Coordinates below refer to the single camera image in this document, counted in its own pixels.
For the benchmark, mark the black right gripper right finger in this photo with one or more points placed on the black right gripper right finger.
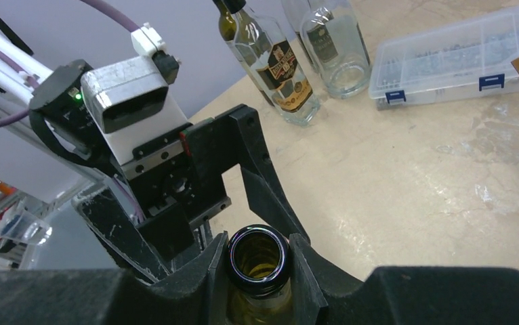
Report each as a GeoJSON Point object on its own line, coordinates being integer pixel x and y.
{"type": "Point", "coordinates": [326, 294]}

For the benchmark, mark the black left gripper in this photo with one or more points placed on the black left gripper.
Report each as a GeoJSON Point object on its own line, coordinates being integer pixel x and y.
{"type": "Point", "coordinates": [161, 177]}

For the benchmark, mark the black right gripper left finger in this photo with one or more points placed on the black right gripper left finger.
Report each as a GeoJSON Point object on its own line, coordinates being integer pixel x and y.
{"type": "Point", "coordinates": [195, 294]}

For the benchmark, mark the clear tall glass bottle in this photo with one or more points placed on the clear tall glass bottle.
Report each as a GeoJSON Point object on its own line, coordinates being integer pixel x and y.
{"type": "Point", "coordinates": [295, 11]}

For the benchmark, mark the clear squat glass bottle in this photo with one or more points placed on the clear squat glass bottle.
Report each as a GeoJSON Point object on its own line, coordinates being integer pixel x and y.
{"type": "Point", "coordinates": [332, 35]}

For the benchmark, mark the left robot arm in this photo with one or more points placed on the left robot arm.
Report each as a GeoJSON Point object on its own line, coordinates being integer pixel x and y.
{"type": "Point", "coordinates": [55, 108]}

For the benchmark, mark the clear plastic organizer box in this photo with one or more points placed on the clear plastic organizer box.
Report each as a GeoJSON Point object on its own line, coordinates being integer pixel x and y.
{"type": "Point", "coordinates": [467, 59]}

